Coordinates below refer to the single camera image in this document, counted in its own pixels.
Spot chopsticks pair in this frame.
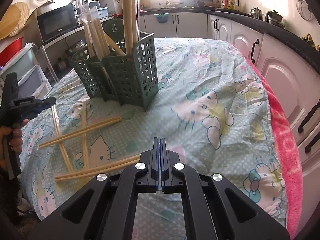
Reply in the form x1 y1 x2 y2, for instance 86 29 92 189
39 115 122 149
80 4 95 57

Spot chopsticks compartment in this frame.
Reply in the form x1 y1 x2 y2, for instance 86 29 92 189
121 0 140 56

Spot person left hand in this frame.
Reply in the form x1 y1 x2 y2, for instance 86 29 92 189
0 119 29 171

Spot plastic drawer unit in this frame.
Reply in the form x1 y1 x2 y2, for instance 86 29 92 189
1 43 52 100

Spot red plastic basin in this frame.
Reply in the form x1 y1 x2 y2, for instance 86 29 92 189
0 37 23 67

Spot round bamboo tray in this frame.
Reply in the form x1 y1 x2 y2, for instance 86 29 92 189
1 2 31 40

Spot black microwave oven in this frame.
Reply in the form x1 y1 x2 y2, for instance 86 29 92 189
36 4 80 44

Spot stainless steel pots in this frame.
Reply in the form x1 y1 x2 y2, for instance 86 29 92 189
65 39 87 56

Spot pink towel under cloth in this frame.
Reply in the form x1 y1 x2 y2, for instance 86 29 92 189
244 57 303 239

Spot hello kitty tablecloth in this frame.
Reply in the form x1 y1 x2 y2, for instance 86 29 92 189
20 38 287 239

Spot green plastic utensil basket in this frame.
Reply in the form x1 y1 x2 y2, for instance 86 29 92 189
69 32 158 110

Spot blue plastic crate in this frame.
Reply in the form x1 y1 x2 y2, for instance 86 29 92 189
97 7 108 19

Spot steel kettle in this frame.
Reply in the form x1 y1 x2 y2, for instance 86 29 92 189
250 7 264 20

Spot hanging strainer ladle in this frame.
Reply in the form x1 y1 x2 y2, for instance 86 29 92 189
296 0 312 21

